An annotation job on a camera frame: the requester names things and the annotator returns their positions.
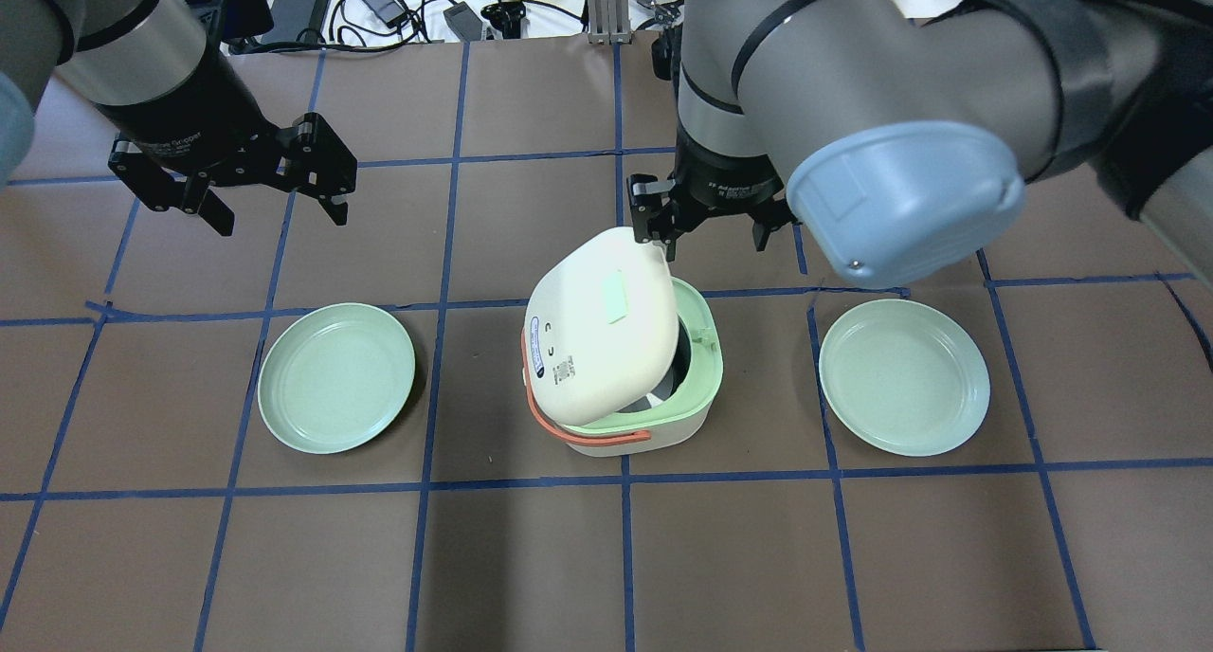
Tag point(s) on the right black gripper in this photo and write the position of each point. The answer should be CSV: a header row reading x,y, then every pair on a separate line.
x,y
725,180

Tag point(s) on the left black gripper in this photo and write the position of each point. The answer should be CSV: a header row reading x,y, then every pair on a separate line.
x,y
185,102

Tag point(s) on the white rice cooker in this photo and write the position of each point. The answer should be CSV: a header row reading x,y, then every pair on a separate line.
x,y
619,357

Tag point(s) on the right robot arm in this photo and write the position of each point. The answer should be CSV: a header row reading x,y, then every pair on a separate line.
x,y
904,149

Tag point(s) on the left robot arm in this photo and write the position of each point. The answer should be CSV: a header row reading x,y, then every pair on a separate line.
x,y
187,125

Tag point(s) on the green plate left side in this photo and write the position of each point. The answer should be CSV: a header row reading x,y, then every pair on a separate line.
x,y
336,378

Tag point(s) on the green plate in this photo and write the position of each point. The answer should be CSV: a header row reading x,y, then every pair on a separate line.
x,y
336,378
904,378

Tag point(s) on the black power adapter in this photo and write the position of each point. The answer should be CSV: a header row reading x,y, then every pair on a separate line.
x,y
391,13

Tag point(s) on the green plate right side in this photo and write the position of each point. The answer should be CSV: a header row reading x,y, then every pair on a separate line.
x,y
904,378

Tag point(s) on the aluminium frame post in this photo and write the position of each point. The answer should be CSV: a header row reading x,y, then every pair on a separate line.
x,y
609,22

